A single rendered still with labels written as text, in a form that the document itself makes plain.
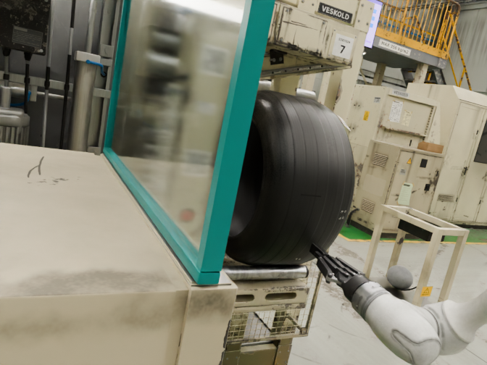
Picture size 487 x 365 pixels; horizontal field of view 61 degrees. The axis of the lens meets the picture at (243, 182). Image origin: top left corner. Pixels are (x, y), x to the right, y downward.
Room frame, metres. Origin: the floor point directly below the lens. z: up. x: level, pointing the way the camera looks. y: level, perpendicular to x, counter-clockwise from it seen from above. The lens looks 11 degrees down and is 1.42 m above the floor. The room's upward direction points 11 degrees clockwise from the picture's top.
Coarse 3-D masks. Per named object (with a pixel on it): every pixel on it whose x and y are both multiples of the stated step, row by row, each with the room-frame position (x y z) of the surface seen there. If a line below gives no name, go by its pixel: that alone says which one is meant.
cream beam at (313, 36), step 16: (272, 16) 1.54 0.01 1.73; (288, 16) 1.57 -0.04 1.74; (304, 16) 1.60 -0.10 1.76; (320, 16) 1.64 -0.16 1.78; (272, 32) 1.55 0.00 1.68; (288, 32) 1.58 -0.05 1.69; (304, 32) 1.61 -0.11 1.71; (320, 32) 1.64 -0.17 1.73; (336, 32) 1.67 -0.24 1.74; (352, 32) 1.71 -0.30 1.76; (272, 48) 1.66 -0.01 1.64; (288, 48) 1.59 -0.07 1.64; (304, 48) 1.61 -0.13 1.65; (320, 48) 1.65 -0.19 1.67; (352, 48) 1.72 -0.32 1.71; (336, 64) 1.77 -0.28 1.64
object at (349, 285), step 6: (336, 276) 1.03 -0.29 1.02; (342, 276) 1.02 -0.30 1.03; (354, 276) 0.99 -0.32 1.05; (360, 276) 0.99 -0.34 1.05; (342, 282) 1.00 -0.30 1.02; (348, 282) 0.99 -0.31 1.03; (354, 282) 0.98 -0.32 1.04; (360, 282) 0.97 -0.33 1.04; (342, 288) 1.00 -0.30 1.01; (348, 288) 0.98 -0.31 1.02; (354, 288) 0.96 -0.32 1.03; (348, 294) 0.98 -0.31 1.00
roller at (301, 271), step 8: (232, 272) 1.18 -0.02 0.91; (240, 272) 1.19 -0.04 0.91; (248, 272) 1.20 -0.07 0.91; (256, 272) 1.22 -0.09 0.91; (264, 272) 1.23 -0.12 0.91; (272, 272) 1.25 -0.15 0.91; (280, 272) 1.26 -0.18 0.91; (288, 272) 1.27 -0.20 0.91; (296, 272) 1.29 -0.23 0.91; (304, 272) 1.30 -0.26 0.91
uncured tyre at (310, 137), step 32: (256, 96) 1.32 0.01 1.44; (288, 96) 1.31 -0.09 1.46; (256, 128) 1.61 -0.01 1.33; (288, 128) 1.16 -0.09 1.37; (320, 128) 1.22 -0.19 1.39; (256, 160) 1.67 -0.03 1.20; (288, 160) 1.12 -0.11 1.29; (320, 160) 1.16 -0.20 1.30; (352, 160) 1.23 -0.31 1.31; (256, 192) 1.65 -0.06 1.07; (288, 192) 1.10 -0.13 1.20; (320, 192) 1.14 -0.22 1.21; (352, 192) 1.21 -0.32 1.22; (256, 224) 1.15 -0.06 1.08; (288, 224) 1.11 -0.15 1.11; (320, 224) 1.16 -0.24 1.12; (256, 256) 1.18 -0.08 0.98; (288, 256) 1.20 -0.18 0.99
